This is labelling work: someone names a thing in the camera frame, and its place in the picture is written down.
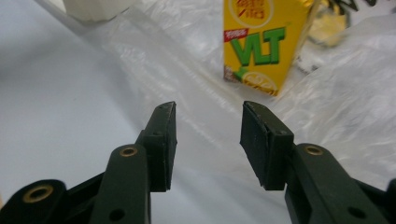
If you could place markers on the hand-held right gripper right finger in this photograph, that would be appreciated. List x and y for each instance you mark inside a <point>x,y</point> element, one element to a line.
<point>274,155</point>

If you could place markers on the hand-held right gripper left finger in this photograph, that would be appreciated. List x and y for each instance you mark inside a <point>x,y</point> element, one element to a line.
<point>130,180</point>

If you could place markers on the clear smiley plastic bag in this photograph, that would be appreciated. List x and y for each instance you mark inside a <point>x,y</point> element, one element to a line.
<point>342,112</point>

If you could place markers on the yellow drink carton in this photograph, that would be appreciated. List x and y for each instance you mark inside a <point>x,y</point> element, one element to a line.
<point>264,46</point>

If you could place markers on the white plastic bin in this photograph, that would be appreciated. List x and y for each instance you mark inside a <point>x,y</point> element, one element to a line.
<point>93,9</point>

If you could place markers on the pale blue table mat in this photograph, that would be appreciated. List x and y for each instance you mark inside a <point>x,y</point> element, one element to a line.
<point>46,99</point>

